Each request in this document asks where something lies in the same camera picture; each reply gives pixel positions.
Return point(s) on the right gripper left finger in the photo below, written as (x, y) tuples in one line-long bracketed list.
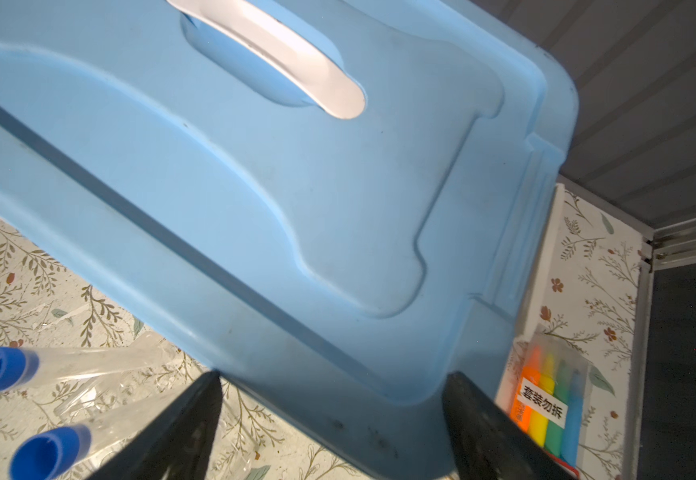
[(178, 443)]

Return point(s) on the blue plastic bin lid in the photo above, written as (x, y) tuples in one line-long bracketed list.
[(334, 203)]

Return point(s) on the colourful marker pack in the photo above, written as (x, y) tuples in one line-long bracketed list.
[(550, 397)]

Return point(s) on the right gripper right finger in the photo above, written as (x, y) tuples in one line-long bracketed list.
[(485, 442)]

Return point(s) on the clear plastic test tube rack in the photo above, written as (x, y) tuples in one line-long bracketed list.
[(153, 373)]

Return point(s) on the test tube blue cap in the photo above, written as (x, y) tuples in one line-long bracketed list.
[(32, 367), (49, 454)]

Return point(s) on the white plastic storage bin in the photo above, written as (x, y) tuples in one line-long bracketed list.
[(529, 313)]

